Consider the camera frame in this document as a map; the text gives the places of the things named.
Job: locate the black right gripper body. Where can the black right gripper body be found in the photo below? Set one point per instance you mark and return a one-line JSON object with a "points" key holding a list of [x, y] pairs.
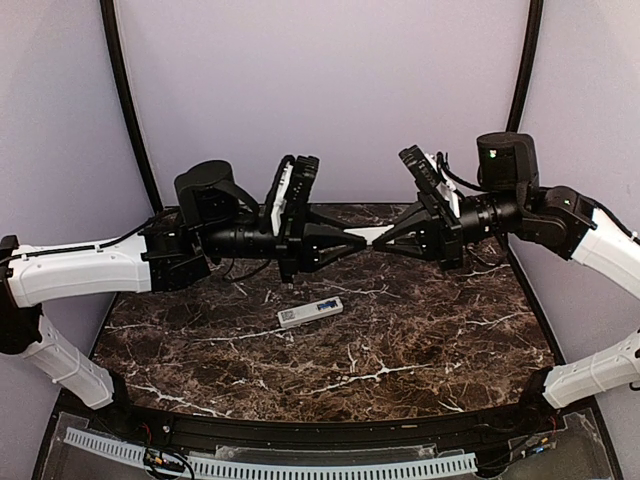
{"points": [[451, 230]]}

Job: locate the black front frame rail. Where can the black front frame rail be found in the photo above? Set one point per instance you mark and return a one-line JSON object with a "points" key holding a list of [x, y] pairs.
{"points": [[483, 429]]}

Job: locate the black right corner frame post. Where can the black right corner frame post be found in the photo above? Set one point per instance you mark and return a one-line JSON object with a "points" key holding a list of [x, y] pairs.
{"points": [[530, 42]]}

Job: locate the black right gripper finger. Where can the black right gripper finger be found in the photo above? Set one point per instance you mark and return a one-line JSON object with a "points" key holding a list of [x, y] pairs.
{"points": [[414, 244], [413, 220]]}

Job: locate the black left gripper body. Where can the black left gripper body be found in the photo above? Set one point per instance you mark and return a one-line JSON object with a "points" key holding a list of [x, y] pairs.
{"points": [[291, 244]]}

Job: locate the black corner frame post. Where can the black corner frame post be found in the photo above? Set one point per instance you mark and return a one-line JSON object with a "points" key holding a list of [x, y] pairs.
{"points": [[530, 42], [128, 109]]}

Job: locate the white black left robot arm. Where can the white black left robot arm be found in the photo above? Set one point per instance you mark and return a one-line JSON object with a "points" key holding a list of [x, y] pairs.
{"points": [[214, 219]]}

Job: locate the blue battery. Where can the blue battery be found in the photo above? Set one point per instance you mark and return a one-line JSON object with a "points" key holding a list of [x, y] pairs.
{"points": [[329, 304]]}

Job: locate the small circuit board with wires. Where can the small circuit board with wires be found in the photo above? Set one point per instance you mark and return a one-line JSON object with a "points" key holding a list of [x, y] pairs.
{"points": [[167, 464]]}

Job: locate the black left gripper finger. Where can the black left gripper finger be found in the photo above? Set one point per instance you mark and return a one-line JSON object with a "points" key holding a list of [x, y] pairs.
{"points": [[317, 223], [323, 245]]}

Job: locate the white remote control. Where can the white remote control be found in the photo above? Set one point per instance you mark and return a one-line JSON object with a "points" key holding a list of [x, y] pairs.
{"points": [[303, 314]]}

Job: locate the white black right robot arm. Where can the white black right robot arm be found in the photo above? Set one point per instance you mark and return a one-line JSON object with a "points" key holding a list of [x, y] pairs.
{"points": [[507, 199]]}

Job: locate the white battery cover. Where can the white battery cover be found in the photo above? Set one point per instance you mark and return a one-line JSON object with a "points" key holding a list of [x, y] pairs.
{"points": [[370, 234]]}

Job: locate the black left corner frame post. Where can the black left corner frame post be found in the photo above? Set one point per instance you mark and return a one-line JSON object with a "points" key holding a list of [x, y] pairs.
{"points": [[128, 109]]}

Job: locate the white slotted cable duct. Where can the white slotted cable duct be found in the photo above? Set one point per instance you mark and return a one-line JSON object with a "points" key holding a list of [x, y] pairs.
{"points": [[251, 463]]}

